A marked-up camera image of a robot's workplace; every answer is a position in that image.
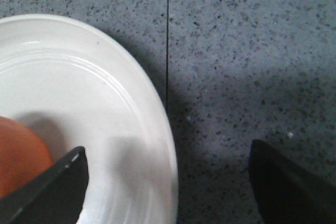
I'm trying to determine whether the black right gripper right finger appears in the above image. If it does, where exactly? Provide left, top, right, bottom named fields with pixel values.
left=248, top=140, right=335, bottom=223

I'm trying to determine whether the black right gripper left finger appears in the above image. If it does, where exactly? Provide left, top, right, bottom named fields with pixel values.
left=1, top=146, right=89, bottom=223

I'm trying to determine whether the orange tangerine fruit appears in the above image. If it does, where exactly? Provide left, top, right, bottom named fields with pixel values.
left=1, top=117, right=53, bottom=198

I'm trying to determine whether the beige round plate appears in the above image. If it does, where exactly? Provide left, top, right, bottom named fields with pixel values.
left=1, top=14, right=177, bottom=223

